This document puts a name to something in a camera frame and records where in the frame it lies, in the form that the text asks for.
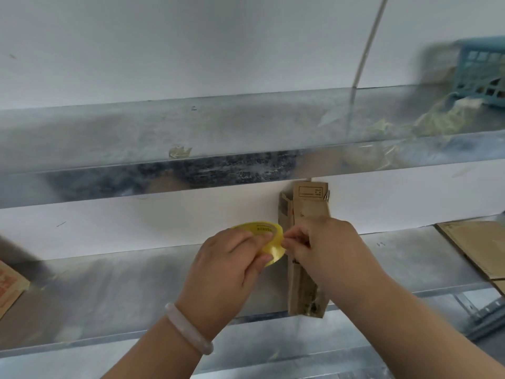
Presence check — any person's left hand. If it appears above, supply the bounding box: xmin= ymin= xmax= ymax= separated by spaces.
xmin=175 ymin=226 xmax=275 ymax=340

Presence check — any person's right hand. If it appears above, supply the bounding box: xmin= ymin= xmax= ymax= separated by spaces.
xmin=282 ymin=216 xmax=395 ymax=308

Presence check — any red-lettered cardboard box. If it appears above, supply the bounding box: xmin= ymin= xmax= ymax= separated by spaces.
xmin=278 ymin=180 xmax=331 ymax=318

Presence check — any yellow tape roll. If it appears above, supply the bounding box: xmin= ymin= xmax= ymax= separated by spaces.
xmin=228 ymin=221 xmax=287 ymax=268

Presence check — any plain perforated cardboard box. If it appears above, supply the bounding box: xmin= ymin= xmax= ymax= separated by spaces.
xmin=435 ymin=220 xmax=505 ymax=296

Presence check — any white-labelled cardboard box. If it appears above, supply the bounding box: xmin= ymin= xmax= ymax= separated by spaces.
xmin=0 ymin=260 xmax=31 ymax=320

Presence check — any person's right forearm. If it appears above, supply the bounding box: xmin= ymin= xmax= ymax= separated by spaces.
xmin=343 ymin=272 xmax=505 ymax=379

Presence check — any pile of clear tape scraps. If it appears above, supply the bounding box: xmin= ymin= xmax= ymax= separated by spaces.
xmin=319 ymin=94 xmax=484 ymax=170

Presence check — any blue plastic basket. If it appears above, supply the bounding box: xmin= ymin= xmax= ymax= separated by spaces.
xmin=451 ymin=37 xmax=505 ymax=109

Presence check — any pile of assorted small items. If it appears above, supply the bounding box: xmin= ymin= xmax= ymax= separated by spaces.
xmin=467 ymin=51 xmax=505 ymax=97

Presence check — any white bangle bracelet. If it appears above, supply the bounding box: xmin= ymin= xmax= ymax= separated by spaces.
xmin=165 ymin=303 xmax=215 ymax=356

